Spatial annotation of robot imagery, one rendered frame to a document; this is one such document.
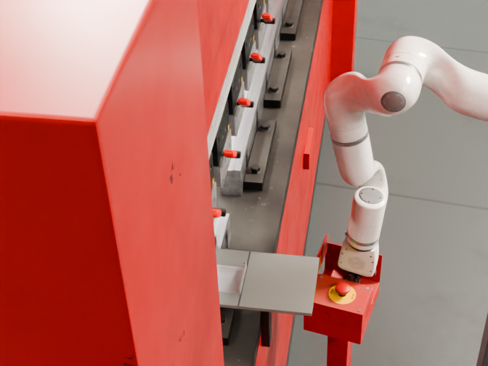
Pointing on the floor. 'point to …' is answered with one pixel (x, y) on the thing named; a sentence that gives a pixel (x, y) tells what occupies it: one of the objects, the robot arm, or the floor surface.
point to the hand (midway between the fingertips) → (354, 279)
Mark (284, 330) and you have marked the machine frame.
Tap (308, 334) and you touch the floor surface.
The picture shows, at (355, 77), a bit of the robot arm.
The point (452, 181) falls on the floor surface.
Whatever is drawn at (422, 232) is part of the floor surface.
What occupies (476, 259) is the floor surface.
